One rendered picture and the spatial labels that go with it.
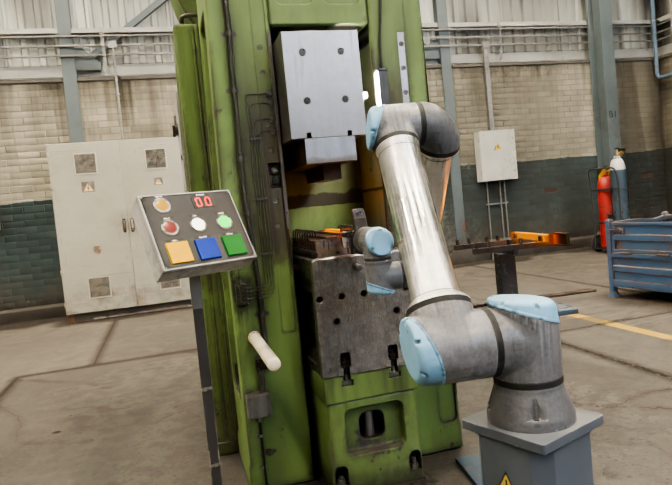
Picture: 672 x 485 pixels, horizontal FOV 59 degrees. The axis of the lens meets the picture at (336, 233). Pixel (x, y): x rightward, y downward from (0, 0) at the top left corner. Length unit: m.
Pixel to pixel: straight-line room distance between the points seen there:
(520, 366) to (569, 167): 9.01
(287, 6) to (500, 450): 1.81
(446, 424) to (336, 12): 1.79
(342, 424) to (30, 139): 6.67
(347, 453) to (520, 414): 1.15
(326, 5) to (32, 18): 6.61
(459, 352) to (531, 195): 8.63
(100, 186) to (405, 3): 5.49
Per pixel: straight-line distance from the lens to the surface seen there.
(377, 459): 2.46
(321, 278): 2.22
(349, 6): 2.59
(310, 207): 2.75
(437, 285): 1.34
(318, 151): 2.28
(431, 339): 1.27
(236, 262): 2.05
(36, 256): 8.34
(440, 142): 1.62
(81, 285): 7.65
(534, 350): 1.34
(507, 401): 1.38
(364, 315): 2.28
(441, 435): 2.76
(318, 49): 2.35
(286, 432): 2.53
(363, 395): 2.35
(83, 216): 7.60
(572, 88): 10.48
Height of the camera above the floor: 1.12
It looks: 3 degrees down
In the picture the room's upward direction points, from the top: 6 degrees counter-clockwise
